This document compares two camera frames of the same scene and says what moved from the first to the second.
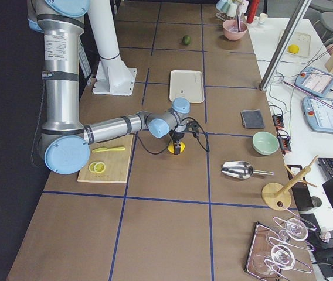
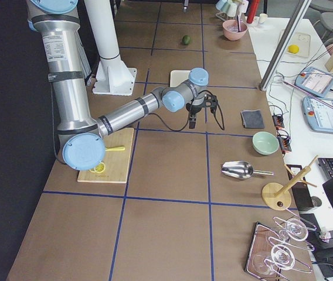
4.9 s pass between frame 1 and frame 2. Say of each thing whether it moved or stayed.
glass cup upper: stayed
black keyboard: stayed
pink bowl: stayed
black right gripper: moved
